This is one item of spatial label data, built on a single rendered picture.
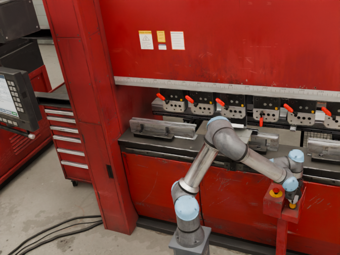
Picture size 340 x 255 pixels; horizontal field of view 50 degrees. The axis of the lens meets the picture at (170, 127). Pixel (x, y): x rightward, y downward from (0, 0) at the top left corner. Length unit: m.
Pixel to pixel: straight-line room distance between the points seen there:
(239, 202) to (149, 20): 1.32
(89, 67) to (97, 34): 0.21
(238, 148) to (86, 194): 2.26
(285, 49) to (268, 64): 0.12
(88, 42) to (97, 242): 1.64
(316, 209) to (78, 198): 2.16
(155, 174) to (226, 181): 0.54
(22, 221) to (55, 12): 2.01
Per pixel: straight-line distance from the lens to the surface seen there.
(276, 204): 2.19
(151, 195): 2.86
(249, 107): 2.58
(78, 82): 2.47
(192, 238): 1.92
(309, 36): 2.06
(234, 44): 2.14
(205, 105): 2.34
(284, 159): 2.00
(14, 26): 2.13
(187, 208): 1.82
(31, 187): 4.01
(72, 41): 2.36
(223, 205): 2.64
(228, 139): 1.67
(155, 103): 2.84
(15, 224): 3.65
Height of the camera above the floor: 2.24
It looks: 30 degrees down
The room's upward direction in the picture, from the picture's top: 7 degrees counter-clockwise
